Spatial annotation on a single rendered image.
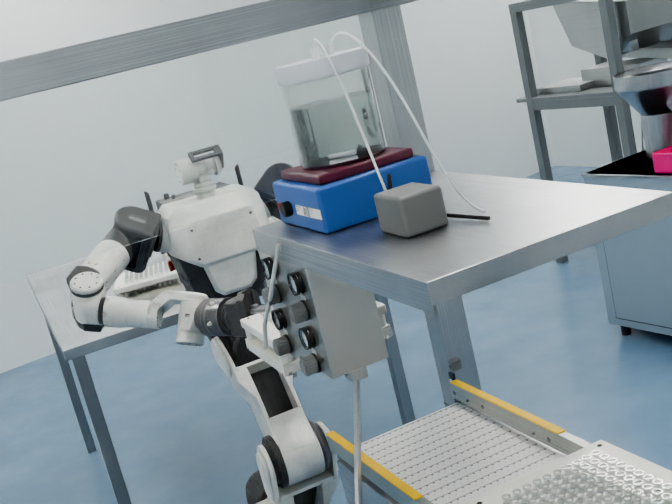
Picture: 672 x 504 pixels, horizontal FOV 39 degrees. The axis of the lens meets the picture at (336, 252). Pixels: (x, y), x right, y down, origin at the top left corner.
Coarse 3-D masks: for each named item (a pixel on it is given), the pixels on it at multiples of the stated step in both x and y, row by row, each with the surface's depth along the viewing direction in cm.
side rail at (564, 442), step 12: (456, 396) 184; (468, 396) 179; (480, 408) 176; (492, 408) 172; (504, 420) 169; (516, 420) 165; (528, 432) 163; (540, 432) 159; (552, 432) 156; (564, 432) 154; (552, 444) 157; (564, 444) 153; (576, 444) 150; (588, 444) 149
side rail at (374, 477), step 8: (328, 440) 175; (336, 448) 172; (344, 456) 170; (352, 456) 165; (352, 464) 167; (368, 472) 160; (376, 480) 158; (384, 480) 154; (384, 488) 156; (392, 488) 152; (392, 496) 153; (400, 496) 150; (408, 496) 147
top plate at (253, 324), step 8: (376, 304) 196; (384, 304) 196; (384, 312) 196; (240, 320) 209; (248, 320) 207; (256, 320) 206; (248, 328) 204; (256, 328) 200; (272, 328) 198; (256, 336) 200; (272, 336) 192; (280, 336) 191; (272, 344) 190
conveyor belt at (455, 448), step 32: (448, 416) 179; (480, 416) 176; (384, 448) 172; (416, 448) 169; (448, 448) 166; (480, 448) 164; (512, 448) 161; (544, 448) 158; (416, 480) 158; (448, 480) 156; (480, 480) 153; (512, 480) 151
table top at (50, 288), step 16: (160, 256) 395; (48, 272) 419; (64, 272) 411; (32, 288) 394; (48, 288) 386; (64, 288) 378; (112, 288) 358; (48, 304) 357; (64, 304) 351; (176, 304) 312; (48, 320) 332; (64, 320) 327; (176, 320) 302; (64, 336) 306; (80, 336) 301; (96, 336) 297; (112, 336) 295; (128, 336) 296; (64, 352) 290; (80, 352) 292
